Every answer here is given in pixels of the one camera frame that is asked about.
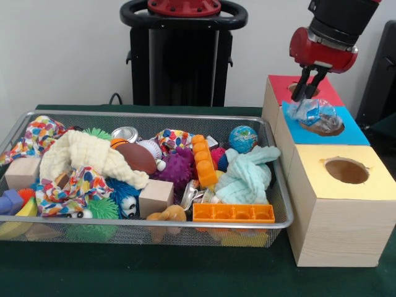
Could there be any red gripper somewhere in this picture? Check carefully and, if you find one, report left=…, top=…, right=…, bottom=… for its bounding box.
left=289, top=27, right=359, bottom=102

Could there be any clear plastic bottle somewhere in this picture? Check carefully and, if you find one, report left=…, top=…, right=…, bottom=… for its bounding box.
left=284, top=98, right=345, bottom=137

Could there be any blue globe ball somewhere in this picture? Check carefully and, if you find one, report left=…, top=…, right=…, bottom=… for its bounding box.
left=228, top=125, right=259, bottom=155

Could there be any shallow metal mesh bin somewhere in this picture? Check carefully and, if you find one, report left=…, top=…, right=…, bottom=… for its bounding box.
left=0, top=110, right=294, bottom=248

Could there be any wooden box with three holes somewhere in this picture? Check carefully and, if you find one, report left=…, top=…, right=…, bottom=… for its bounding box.
left=261, top=74, right=396, bottom=267

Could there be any black chair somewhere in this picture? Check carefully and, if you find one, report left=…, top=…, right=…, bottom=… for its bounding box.
left=355, top=20, right=396, bottom=124

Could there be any mint green cloth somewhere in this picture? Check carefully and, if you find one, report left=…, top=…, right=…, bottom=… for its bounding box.
left=215, top=145, right=282, bottom=205

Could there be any long orange toy brick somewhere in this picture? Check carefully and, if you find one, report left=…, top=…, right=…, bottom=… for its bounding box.
left=191, top=135, right=218, bottom=187

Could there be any wide orange toy brick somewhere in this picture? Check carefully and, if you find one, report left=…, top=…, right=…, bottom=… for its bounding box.
left=192, top=202, right=275, bottom=224

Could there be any purple spiky ball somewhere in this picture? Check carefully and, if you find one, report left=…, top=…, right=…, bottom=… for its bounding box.
left=153, top=147, right=196, bottom=196

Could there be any brown toy football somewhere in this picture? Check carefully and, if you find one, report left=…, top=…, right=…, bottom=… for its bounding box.
left=114, top=142, right=158, bottom=176

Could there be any green spiky ball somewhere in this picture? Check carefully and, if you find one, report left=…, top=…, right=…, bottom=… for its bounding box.
left=80, top=127, right=112, bottom=142

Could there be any cream muslin cloth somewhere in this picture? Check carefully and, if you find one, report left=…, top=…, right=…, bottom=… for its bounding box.
left=39, top=129, right=149, bottom=190

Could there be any colourful spotted cloth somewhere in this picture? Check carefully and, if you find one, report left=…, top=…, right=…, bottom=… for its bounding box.
left=35, top=165, right=114, bottom=217
left=0, top=115, right=75, bottom=165

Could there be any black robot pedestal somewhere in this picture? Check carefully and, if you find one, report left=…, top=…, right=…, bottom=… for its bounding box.
left=119, top=0, right=248, bottom=108

